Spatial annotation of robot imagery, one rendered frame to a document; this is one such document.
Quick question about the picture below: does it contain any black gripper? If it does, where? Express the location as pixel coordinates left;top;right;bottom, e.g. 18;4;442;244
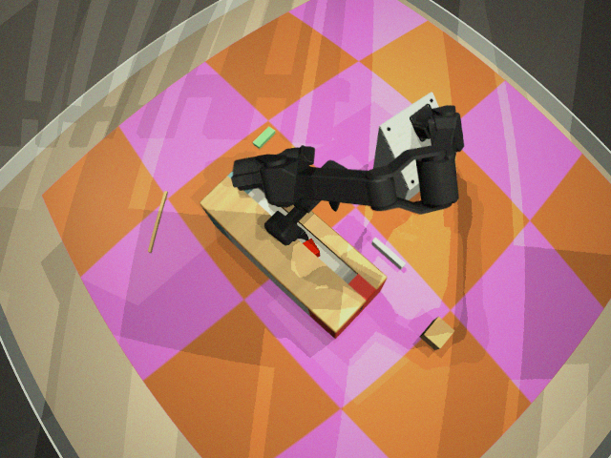
264;160;347;246

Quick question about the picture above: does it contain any green rectangular block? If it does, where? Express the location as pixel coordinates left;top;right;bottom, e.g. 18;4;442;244
253;127;276;150

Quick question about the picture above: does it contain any small red block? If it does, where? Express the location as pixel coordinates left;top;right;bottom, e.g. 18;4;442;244
303;239;320;258

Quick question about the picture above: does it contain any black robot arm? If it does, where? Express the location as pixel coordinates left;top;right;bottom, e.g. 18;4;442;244
231;104;465;215

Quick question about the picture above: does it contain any tan wooden stick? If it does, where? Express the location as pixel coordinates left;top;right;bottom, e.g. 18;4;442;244
148;191;168;253

